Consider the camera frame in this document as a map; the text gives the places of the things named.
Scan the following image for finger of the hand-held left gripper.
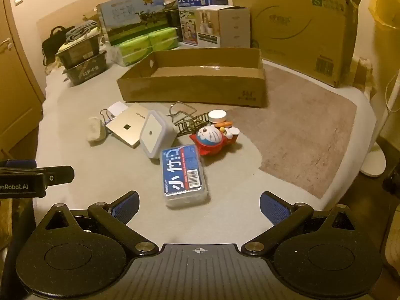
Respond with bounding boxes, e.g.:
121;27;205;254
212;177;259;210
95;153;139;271
0;165;75;186
0;160;37;169

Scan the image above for dark green box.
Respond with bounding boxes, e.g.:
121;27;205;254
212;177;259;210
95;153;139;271
164;0;181;27

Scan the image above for white appliance box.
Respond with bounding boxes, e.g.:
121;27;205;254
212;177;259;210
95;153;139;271
195;5;251;49

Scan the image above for grey folded towels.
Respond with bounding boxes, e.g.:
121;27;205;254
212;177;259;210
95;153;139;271
65;20;97;43

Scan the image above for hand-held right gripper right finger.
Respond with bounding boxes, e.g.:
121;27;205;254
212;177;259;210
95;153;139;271
241;191;357;258

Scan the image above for black bag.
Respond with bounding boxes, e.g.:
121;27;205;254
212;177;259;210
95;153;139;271
41;26;76;66

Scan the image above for brown board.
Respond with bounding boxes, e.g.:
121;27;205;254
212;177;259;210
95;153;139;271
37;0;164;43

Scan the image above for red blue cat toy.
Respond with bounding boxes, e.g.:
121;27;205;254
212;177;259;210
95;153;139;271
189;124;241;157

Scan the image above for white square night light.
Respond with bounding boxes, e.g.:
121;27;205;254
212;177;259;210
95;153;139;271
139;110;178;161

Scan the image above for green tissue pack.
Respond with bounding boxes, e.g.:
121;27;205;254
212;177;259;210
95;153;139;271
111;34;155;67
148;26;180;52

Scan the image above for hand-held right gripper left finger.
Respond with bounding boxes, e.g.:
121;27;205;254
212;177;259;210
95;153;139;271
37;190;159;258

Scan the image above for yellow plastic bag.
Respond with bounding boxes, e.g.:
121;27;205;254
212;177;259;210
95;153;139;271
368;0;400;38

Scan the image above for metal wire rack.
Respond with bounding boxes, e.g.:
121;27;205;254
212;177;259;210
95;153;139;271
167;101;210;136

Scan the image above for torn cardboard piece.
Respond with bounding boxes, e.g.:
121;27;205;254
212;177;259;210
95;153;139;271
350;55;375;101

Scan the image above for white fan stand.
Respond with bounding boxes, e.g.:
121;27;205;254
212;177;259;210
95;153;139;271
359;69;400;176

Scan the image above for blue tissue packet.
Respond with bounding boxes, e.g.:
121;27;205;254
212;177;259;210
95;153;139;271
160;144;211;209

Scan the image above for green landscape milk box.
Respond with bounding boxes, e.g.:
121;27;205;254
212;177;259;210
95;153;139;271
96;0;166;46

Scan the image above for wooden wardrobe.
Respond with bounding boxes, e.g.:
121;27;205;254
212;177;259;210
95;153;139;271
0;0;46;160

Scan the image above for shallow cardboard box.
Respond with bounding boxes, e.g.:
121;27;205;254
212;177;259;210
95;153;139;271
116;47;269;108

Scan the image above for large cardboard box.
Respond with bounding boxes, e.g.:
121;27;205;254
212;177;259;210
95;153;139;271
230;0;368;88

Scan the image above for small white capped bottle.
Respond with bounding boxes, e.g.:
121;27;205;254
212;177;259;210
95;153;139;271
208;110;228;125

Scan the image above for cream plug adapter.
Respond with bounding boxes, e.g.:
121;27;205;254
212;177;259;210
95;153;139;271
86;117;108;143

